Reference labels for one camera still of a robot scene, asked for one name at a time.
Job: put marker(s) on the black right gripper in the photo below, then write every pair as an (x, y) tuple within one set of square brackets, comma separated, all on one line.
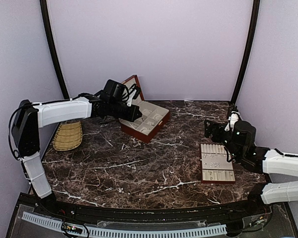
[(219, 127)]

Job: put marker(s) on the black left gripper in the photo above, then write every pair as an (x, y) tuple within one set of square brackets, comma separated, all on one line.
[(132, 117)]

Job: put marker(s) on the red wooden jewelry box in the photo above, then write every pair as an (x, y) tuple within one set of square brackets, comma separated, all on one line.
[(152, 120)]

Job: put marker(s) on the red jewelry tray insert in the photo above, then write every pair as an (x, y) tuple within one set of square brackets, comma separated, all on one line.
[(215, 167)]

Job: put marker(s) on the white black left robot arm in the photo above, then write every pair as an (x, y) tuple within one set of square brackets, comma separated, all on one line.
[(115, 100)]

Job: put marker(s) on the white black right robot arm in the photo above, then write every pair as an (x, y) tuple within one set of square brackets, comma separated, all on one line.
[(238, 140)]

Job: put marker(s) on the woven bamboo tray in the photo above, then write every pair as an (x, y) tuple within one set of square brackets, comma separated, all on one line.
[(68, 136)]

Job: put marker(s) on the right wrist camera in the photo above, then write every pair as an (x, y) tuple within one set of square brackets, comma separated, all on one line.
[(234, 116)]

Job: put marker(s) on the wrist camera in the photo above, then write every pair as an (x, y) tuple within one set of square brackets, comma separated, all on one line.
[(234, 116), (133, 93)]

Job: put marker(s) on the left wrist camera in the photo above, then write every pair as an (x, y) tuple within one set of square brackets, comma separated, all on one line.
[(133, 93)]

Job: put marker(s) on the black front table rail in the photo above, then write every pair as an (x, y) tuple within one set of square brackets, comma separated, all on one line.
[(92, 215)]

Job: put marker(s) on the right black frame post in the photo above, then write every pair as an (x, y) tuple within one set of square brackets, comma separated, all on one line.
[(247, 51)]

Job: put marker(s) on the black frame post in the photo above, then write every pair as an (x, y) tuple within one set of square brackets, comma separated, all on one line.
[(247, 51), (52, 48)]

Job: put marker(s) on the left black frame post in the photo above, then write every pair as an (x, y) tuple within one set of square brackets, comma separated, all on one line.
[(52, 48)]

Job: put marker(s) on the white slotted cable duct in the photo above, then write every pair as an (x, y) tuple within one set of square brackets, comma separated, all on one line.
[(88, 231)]

